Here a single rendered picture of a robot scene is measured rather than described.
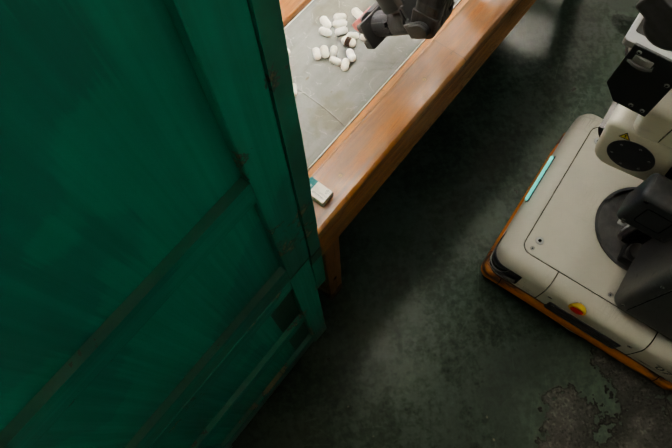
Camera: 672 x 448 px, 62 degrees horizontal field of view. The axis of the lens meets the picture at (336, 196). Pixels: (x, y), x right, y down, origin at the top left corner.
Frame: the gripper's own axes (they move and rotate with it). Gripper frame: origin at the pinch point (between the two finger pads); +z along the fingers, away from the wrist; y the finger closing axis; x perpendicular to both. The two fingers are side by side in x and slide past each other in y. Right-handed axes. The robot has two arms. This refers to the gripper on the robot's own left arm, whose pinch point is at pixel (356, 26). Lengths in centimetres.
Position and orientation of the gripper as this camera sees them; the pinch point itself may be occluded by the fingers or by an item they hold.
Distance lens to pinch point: 137.5
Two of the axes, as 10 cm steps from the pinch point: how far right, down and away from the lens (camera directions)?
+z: -5.7, -1.8, 8.0
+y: -6.3, 7.2, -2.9
